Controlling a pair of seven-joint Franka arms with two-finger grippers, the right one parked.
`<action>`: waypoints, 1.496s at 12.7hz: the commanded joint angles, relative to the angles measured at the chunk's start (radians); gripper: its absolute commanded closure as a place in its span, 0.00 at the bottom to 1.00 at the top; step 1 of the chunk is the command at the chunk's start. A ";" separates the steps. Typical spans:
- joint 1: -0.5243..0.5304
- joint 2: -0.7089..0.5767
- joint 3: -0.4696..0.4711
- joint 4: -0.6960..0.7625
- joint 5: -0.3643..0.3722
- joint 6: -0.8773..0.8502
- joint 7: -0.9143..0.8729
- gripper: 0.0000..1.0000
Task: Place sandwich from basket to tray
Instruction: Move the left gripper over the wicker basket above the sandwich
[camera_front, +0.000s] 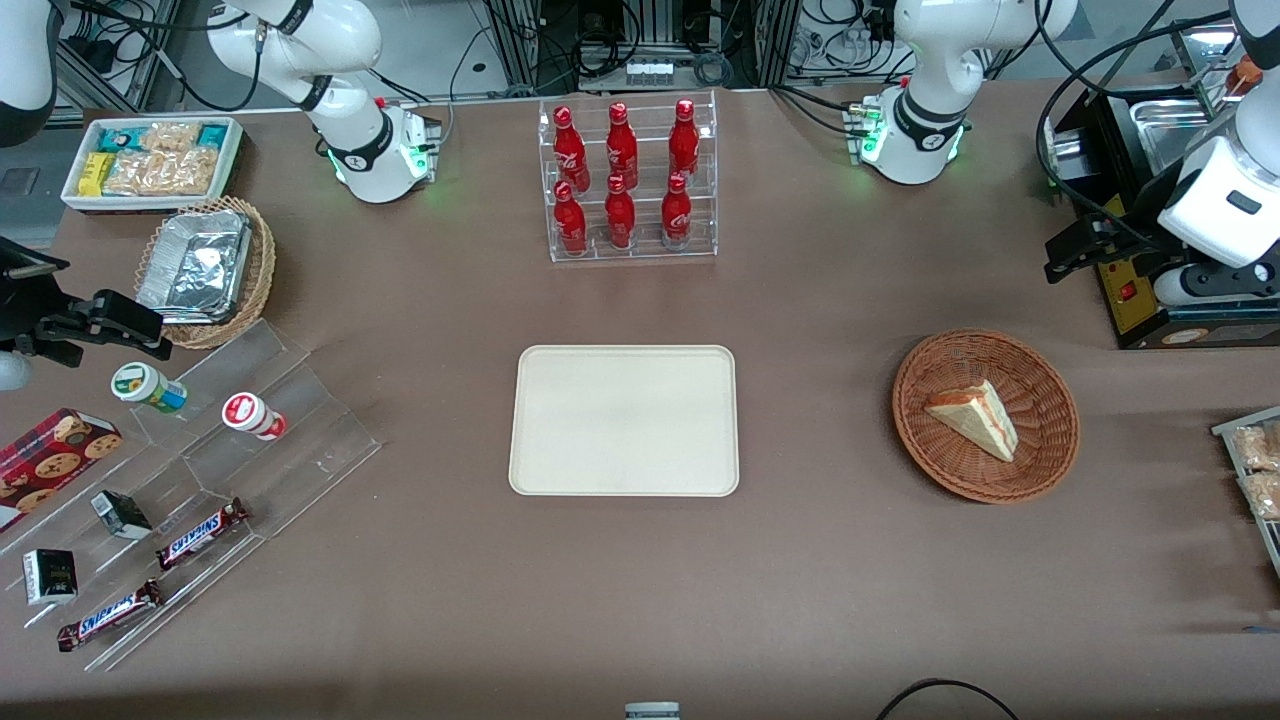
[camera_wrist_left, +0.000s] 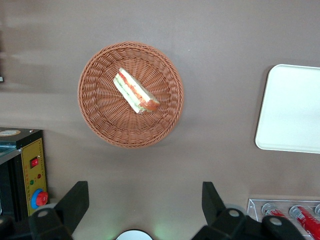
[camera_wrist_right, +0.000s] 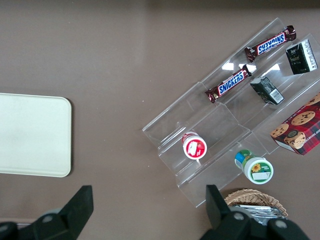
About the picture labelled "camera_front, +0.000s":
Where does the triangular sandwich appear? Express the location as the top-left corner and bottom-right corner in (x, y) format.
(924, 379), (1020, 464)

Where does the black cable loop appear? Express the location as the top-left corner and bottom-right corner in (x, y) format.
(876, 678), (1022, 720)

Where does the aluminium frame rack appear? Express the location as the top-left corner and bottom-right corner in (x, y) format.
(480, 0), (803, 93)

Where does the green lidded yogurt cup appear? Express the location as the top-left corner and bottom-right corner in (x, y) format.
(110, 362), (189, 416)

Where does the clear acrylic step shelf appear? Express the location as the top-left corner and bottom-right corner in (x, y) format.
(0, 318), (383, 673)

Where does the brown round wicker basket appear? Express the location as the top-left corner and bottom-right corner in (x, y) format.
(892, 329), (1082, 504)

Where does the cream rectangular serving tray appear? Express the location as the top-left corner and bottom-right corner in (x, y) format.
(508, 345), (741, 498)

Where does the light wicker basket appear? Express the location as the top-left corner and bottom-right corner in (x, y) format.
(134, 196), (277, 350)

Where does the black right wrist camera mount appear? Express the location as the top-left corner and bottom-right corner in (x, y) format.
(0, 236), (72, 284)

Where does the Snickers chocolate bar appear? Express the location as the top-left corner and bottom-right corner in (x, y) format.
(56, 578), (165, 653)
(155, 497), (250, 572)

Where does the red lidded yogurt cup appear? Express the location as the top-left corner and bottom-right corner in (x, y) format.
(221, 392), (289, 443)

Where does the wrapped pastry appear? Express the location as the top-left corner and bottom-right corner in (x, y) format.
(1238, 470), (1280, 522)
(1232, 422), (1280, 473)

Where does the white plastic snack bin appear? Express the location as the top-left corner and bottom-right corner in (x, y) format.
(60, 116), (245, 215)

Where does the clear acrylic bottle rack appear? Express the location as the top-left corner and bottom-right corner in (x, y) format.
(538, 90), (720, 264)

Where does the clear bag of pastries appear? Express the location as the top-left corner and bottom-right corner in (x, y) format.
(138, 121), (202, 154)
(103, 148), (220, 198)

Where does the red cola bottle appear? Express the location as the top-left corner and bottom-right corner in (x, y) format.
(661, 172), (694, 249)
(553, 106), (592, 194)
(604, 175), (638, 251)
(668, 98), (701, 182)
(553, 180), (590, 257)
(605, 102), (640, 191)

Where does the black food warmer appliance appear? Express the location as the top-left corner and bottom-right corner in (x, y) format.
(1040, 20), (1280, 351)

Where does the metal tray with pastries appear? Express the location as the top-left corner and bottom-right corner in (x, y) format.
(1211, 405), (1280, 583)

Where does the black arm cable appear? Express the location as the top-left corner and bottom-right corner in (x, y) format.
(1034, 8), (1236, 263)

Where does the stainless steel pan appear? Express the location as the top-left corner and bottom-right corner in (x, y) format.
(1128, 98), (1217, 173)

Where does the small black carton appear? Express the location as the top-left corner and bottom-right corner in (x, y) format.
(22, 548), (80, 608)
(90, 490), (154, 542)

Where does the red tartan cookie box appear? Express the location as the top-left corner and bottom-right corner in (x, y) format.
(0, 407), (124, 534)

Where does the aluminium foil tray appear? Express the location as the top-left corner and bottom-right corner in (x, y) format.
(137, 209), (253, 326)

